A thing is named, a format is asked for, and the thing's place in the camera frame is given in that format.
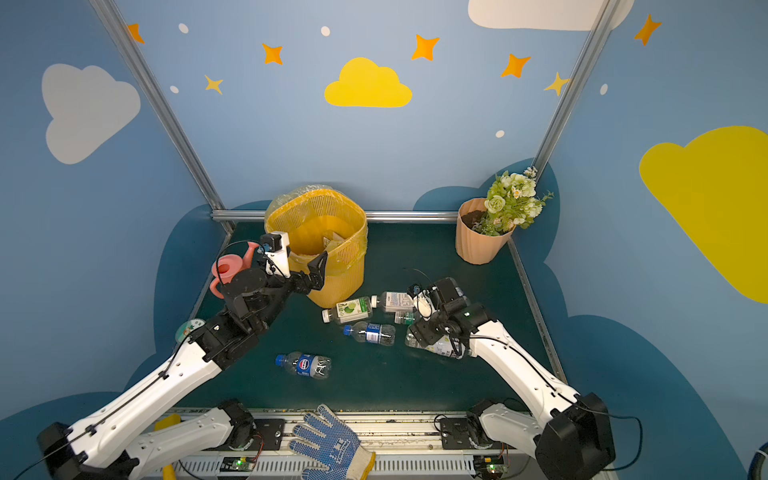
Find lime label bottle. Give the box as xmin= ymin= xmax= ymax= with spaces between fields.
xmin=322 ymin=295 xmax=377 ymax=324

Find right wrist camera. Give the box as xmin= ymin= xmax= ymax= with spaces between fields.
xmin=412 ymin=289 xmax=435 ymax=320

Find white green artificial flowers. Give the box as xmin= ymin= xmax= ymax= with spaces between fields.
xmin=471 ymin=167 xmax=554 ymax=236

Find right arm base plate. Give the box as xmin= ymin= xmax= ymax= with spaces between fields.
xmin=437 ymin=417 xmax=493 ymax=450

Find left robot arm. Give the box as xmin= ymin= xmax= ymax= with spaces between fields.
xmin=37 ymin=250 xmax=328 ymax=479

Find pink plastic watering can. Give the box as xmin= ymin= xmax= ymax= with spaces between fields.
xmin=209 ymin=241 xmax=260 ymax=299

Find pepsi blue label bottle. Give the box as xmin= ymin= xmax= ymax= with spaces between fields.
xmin=275 ymin=352 xmax=332 ymax=380

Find blue dotted work glove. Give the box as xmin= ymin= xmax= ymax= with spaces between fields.
xmin=289 ymin=404 xmax=376 ymax=480

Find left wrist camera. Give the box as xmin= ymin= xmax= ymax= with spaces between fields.
xmin=260 ymin=231 xmax=291 ymax=278

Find aluminium frame rail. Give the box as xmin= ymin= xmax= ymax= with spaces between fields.
xmin=211 ymin=210 xmax=458 ymax=224

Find blue label water bottle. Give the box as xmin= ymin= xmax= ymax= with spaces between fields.
xmin=343 ymin=321 xmax=396 ymax=347

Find yellow slatted waste bin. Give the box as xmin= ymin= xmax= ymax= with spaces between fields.
xmin=265 ymin=189 xmax=369 ymax=310

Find green circuit board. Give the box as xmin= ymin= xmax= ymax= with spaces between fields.
xmin=473 ymin=456 xmax=508 ymax=480
xmin=219 ymin=457 xmax=257 ymax=473

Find right green circuit board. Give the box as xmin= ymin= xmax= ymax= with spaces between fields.
xmin=473 ymin=456 xmax=508 ymax=480

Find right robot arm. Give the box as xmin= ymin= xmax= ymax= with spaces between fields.
xmin=408 ymin=277 xmax=616 ymax=479

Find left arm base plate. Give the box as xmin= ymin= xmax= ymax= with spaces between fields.
xmin=243 ymin=418 xmax=286 ymax=451

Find white label long bottle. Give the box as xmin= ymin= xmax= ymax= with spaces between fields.
xmin=405 ymin=332 xmax=465 ymax=359

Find grey label clear bottle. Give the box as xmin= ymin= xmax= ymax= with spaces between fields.
xmin=370 ymin=291 xmax=416 ymax=313

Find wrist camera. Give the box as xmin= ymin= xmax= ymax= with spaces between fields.
xmin=412 ymin=289 xmax=435 ymax=320
xmin=260 ymin=231 xmax=291 ymax=278

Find peach ribbed flower pot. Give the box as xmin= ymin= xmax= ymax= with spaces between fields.
xmin=455 ymin=198 xmax=513 ymax=265

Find clear yellow bin liner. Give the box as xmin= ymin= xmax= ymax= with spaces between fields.
xmin=263 ymin=183 xmax=370 ymax=278

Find yellow toy shovel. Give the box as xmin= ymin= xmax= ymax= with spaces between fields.
xmin=154 ymin=414 xmax=181 ymax=480

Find left green circuit board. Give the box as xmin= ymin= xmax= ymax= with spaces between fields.
xmin=219 ymin=457 xmax=257 ymax=473

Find small round tin can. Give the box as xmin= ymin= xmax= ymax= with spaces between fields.
xmin=174 ymin=319 xmax=205 ymax=343

